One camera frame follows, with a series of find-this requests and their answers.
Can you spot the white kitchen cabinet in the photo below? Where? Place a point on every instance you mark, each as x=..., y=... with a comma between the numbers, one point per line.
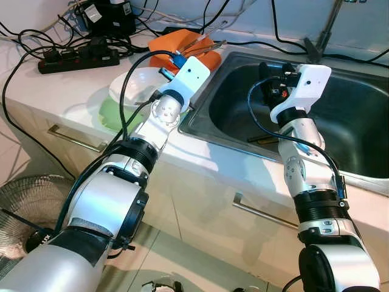
x=200, y=194

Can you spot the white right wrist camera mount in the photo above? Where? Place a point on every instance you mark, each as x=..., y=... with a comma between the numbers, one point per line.
x=310, y=85

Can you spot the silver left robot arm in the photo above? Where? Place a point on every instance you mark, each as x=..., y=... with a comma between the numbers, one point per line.
x=103, y=201

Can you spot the stainless steel sink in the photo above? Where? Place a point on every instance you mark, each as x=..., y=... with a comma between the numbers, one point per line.
x=352, y=115

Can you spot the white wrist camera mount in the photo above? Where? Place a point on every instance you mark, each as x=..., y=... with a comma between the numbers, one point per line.
x=310, y=85
x=191, y=76

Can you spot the dark metal faucet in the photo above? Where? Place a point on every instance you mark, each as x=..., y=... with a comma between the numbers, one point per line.
x=325, y=33

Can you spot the orange bowl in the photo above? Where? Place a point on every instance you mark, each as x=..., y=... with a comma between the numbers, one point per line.
x=164, y=44

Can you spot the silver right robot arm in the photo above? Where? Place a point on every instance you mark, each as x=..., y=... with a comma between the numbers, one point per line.
x=310, y=176

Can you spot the black power strip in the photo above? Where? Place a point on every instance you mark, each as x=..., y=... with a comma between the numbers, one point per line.
x=79, y=59

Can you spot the green plate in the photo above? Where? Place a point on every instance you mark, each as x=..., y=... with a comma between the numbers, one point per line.
x=109, y=118

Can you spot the metal tongs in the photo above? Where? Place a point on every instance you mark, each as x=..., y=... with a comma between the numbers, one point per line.
x=209, y=45

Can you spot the black power adapter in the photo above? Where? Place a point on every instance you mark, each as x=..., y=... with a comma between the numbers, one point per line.
x=112, y=21

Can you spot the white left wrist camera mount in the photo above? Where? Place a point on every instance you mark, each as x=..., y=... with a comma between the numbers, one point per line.
x=191, y=76

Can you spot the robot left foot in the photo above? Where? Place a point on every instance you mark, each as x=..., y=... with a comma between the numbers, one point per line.
x=161, y=286

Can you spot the white bowl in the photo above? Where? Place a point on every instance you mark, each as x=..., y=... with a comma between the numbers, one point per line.
x=140, y=85

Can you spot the orange plate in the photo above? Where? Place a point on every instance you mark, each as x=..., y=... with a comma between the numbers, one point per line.
x=213, y=61

